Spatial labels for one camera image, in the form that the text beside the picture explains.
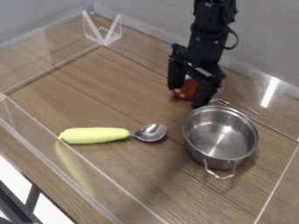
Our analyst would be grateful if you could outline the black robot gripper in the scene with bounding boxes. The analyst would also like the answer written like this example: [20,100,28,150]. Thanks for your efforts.
[168,43,226,109]

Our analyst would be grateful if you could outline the red white toy mushroom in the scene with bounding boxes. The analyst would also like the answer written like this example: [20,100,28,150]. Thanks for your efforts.
[172,77,199,101]

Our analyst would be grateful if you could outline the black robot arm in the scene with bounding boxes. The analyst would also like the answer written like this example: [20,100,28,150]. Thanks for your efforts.
[168,0,239,108]

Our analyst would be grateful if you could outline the stainless steel pot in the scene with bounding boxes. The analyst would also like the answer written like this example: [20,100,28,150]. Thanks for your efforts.
[182,105,259,180]

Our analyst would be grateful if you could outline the spoon with yellow handle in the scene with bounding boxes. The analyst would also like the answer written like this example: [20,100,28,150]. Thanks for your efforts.
[59,124,168,144]

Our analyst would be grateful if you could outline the clear acrylic corner bracket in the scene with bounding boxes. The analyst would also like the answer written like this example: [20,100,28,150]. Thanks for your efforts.
[82,11,123,46]

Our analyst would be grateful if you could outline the clear acrylic enclosure wall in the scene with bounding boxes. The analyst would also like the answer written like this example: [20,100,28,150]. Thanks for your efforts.
[0,0,299,224]

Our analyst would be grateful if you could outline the black metal table frame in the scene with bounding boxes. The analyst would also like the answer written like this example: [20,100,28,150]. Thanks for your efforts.
[0,180,43,224]

